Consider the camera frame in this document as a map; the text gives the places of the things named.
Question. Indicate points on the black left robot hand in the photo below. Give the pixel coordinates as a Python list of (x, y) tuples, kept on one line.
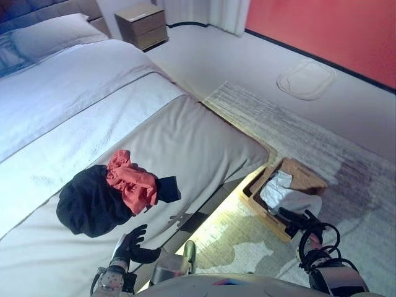
[(133, 252)]

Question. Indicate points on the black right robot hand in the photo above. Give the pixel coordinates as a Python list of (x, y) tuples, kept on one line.
[(304, 226)]

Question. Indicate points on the white garment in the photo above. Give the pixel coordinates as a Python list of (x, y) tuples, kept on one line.
[(278, 191)]

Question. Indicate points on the black garment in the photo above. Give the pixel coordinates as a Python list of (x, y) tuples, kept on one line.
[(86, 201)]

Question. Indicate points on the red garment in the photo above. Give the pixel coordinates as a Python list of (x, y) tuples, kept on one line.
[(133, 182)]

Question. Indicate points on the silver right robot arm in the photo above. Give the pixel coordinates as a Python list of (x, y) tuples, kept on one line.
[(337, 278)]

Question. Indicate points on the woven wicker basket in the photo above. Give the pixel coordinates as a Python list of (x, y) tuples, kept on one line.
[(306, 179)]

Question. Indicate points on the silver left robot leg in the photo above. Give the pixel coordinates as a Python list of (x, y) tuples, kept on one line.
[(173, 269)]

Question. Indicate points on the grey streaked rug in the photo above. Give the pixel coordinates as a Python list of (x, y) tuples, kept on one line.
[(294, 139)]

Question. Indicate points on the grey robot torso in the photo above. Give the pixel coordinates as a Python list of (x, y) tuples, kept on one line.
[(216, 286)]

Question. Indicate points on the beige bedspread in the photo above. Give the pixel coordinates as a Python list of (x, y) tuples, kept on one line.
[(191, 139)]

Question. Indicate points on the white textured sheet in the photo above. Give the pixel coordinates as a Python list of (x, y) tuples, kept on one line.
[(77, 136)]

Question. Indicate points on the white oval floor mat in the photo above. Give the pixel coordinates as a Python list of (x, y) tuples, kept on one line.
[(306, 80)]

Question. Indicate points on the white duvet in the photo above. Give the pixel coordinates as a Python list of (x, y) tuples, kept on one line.
[(62, 83)]

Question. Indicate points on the wooden two-drawer nightstand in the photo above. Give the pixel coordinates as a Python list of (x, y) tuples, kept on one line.
[(145, 28)]

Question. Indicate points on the white pleated curtain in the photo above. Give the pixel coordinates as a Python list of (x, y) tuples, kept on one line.
[(210, 15)]

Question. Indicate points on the beige pillow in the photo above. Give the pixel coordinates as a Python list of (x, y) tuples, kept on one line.
[(55, 34)]

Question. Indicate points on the grey line-patterned cushion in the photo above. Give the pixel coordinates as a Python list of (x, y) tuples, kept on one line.
[(9, 55)]

